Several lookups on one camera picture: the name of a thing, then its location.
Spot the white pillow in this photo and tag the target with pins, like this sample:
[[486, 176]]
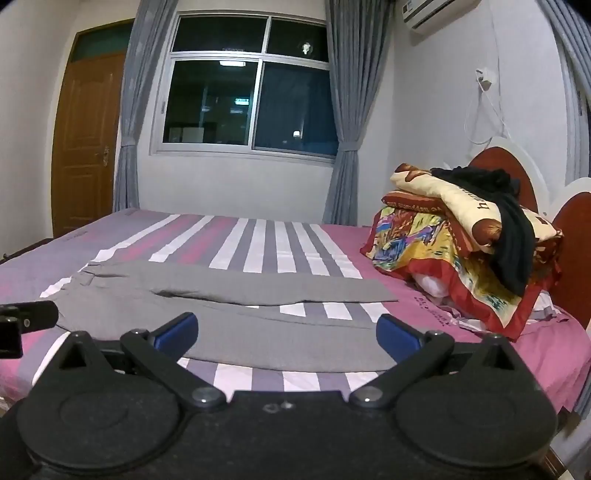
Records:
[[433, 286]]

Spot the grey pants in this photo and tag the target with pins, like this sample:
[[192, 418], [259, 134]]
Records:
[[239, 321]]

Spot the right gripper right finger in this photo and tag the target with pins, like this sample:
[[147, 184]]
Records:
[[416, 356]]

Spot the white charger with cable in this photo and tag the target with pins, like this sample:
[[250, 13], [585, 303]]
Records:
[[485, 80]]

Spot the left grey curtain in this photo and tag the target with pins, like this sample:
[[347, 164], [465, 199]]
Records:
[[151, 23]]

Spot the black garment on pile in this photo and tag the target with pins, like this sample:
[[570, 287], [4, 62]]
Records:
[[512, 260]]

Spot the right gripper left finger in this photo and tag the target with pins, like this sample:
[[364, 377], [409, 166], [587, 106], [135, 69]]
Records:
[[156, 355]]

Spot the brown wooden door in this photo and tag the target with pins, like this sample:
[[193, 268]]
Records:
[[86, 124]]

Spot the grey curtain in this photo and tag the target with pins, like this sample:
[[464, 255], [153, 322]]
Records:
[[572, 35], [358, 37], [151, 23]]

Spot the white air conditioner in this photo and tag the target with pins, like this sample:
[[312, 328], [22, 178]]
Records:
[[425, 16]]

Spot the colourful folded quilt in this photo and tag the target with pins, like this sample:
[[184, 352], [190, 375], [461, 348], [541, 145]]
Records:
[[403, 243]]

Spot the far right grey curtain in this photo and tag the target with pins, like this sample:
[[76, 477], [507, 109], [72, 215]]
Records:
[[572, 35]]

